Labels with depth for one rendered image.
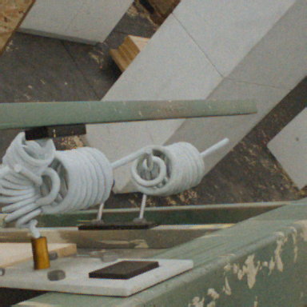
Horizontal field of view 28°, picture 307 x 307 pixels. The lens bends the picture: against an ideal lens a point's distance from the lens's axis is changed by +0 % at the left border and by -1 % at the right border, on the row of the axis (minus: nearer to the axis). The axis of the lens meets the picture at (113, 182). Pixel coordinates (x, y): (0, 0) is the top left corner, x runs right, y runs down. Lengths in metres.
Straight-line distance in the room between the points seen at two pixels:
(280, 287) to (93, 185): 0.24
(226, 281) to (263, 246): 0.09
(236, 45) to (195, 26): 0.30
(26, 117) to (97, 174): 0.14
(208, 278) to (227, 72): 2.97
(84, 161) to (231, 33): 2.94
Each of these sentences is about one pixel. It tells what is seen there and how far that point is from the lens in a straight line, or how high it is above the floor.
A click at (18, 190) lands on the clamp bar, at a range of 0.58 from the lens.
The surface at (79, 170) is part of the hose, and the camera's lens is 0.59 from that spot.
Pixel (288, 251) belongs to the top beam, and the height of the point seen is 1.90.
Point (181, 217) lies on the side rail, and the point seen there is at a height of 1.43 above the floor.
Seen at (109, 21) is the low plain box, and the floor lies 0.28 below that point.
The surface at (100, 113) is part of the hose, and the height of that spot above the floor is 1.94.
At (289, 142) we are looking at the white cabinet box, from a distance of 6.22.
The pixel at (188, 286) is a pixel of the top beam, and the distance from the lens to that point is 0.53.
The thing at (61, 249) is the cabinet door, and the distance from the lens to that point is 1.32.
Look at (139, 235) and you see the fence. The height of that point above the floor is 1.47.
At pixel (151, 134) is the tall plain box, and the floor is 0.50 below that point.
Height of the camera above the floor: 2.21
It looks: 33 degrees down
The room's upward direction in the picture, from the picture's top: 42 degrees clockwise
